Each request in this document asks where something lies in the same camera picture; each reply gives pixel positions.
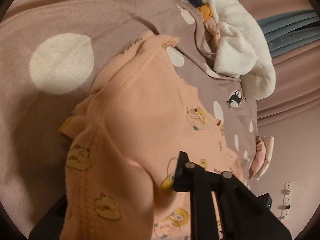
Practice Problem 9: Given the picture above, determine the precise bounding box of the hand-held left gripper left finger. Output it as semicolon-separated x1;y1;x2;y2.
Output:
29;194;68;240

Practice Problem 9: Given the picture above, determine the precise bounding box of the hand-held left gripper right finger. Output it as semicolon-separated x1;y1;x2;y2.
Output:
172;151;292;240

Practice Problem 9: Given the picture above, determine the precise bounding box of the peach cartoon print shirt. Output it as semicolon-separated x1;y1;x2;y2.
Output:
59;30;247;240

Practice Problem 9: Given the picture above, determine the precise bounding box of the white plush robe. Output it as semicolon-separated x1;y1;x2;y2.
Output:
177;0;277;99

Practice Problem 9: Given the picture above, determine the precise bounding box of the blue curtain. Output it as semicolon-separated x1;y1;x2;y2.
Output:
257;10;320;58

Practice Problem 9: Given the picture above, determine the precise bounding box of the crumpled pink cloth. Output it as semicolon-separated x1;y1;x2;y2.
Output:
203;20;222;55

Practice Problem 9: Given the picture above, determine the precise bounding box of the small orange cloth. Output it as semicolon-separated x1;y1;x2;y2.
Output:
196;3;213;23

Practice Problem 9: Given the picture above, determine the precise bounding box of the mauve polka dot blanket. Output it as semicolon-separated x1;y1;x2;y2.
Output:
0;0;259;230

